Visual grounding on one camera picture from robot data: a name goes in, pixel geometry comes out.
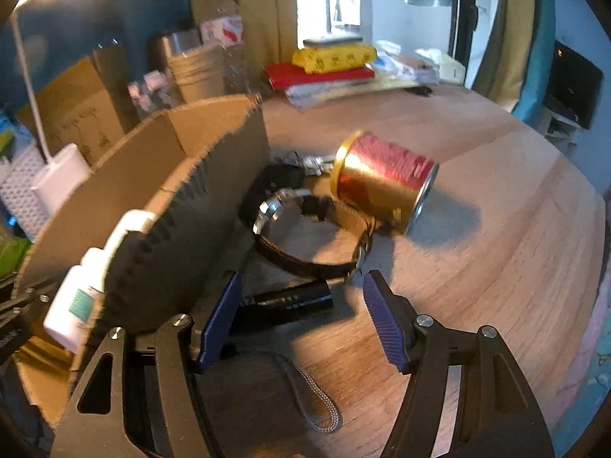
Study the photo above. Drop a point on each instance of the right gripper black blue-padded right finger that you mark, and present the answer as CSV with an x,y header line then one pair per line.
x,y
497,415

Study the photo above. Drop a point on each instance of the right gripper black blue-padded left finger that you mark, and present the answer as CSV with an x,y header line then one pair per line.
x,y
138,395

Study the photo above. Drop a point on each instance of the white plastic pill bottle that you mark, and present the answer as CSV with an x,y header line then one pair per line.
x,y
72,306

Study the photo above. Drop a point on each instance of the black flashlight with lanyard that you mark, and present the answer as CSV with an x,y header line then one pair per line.
x,y
266,311

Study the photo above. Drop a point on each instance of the white rectangular box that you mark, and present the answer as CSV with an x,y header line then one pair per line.
x,y
134,220

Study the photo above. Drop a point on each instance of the red gold tin can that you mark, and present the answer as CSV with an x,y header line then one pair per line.
x,y
382,179

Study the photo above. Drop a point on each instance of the brown strap wristwatch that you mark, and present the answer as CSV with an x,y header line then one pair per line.
x,y
292,224

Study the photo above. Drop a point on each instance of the white basket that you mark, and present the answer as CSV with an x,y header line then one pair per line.
x,y
16,194

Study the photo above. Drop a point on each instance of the white desk lamp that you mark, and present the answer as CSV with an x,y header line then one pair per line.
x,y
64,172

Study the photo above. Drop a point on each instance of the torn cardboard box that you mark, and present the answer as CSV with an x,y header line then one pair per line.
x,y
190,167

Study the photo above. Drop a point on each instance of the black car key fob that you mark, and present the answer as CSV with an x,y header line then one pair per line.
x,y
273,177

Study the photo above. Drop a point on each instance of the key bunch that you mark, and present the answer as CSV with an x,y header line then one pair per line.
x,y
312,165

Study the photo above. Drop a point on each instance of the brown lamp carton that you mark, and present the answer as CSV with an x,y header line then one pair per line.
x,y
88,104

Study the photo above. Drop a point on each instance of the glass jar with labels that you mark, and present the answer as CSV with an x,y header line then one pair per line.
x,y
155,92

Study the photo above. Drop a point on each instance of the stack of paper cups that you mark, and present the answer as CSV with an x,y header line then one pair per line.
x,y
199,72

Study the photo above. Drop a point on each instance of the black scissors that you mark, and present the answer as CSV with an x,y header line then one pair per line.
x,y
423,91

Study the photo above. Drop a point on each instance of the yellow envelope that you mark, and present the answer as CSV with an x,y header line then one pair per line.
x,y
306,96

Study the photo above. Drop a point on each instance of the black monitor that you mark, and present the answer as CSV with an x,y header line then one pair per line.
x,y
574,86

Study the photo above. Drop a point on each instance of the white tissue box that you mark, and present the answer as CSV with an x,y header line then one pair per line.
x,y
451,71

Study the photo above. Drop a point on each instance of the red flat box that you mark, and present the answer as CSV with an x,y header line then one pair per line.
x,y
285,75

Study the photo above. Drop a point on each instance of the stainless steel tumbler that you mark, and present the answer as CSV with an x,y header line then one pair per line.
x,y
161,47

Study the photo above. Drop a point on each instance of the white small boxes pile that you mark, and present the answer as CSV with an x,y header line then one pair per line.
x,y
394,63

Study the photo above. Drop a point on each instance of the yellow wet wipes pack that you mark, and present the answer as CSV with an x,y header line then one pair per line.
x,y
335,58

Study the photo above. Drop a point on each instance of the clear plastic water bottle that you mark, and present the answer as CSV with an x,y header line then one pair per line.
x,y
222,22

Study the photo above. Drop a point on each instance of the grey tablet device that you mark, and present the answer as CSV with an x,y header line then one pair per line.
x,y
332,41

